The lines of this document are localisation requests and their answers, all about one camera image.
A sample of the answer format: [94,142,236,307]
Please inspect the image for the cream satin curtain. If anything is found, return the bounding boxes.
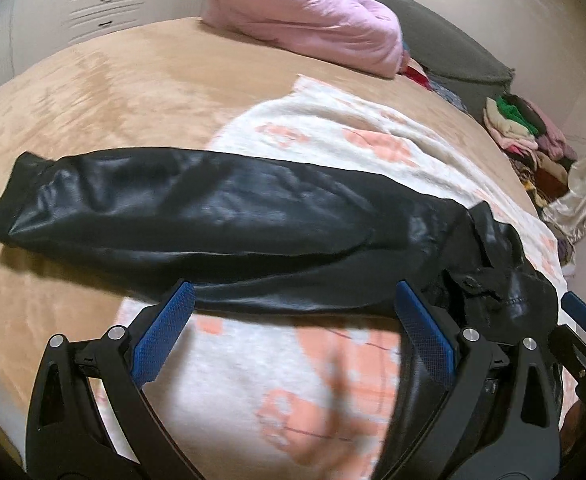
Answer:
[542,127,586,242]

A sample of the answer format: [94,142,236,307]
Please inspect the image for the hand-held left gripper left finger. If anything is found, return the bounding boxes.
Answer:
[26,280,197,480]

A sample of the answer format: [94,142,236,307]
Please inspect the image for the tan plush bed cover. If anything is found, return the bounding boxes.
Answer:
[0,15,541,461]

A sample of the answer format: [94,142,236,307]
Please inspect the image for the red patterned cloth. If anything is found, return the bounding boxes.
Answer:
[400,42,470,113]

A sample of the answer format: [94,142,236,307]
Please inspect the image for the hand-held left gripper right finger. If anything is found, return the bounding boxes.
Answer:
[394,280,562,480]

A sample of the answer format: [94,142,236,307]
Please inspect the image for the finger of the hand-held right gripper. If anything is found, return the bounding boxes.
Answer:
[548,291,586,413]

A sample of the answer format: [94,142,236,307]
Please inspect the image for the pile of folded clothes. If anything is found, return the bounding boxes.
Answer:
[483,92,581,276]

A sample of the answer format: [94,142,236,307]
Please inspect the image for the white vented cabinet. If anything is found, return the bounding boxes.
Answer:
[9,0,220,63]

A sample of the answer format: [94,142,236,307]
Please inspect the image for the white blanket with orange print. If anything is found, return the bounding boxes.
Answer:
[90,74,581,480]

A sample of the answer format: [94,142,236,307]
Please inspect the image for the black leather pants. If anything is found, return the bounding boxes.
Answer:
[0,147,560,357]

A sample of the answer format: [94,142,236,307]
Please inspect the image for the grey pillow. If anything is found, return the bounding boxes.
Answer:
[290,0,516,117]

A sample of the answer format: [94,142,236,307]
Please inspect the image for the pink quilt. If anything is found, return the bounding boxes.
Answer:
[200,0,405,80]

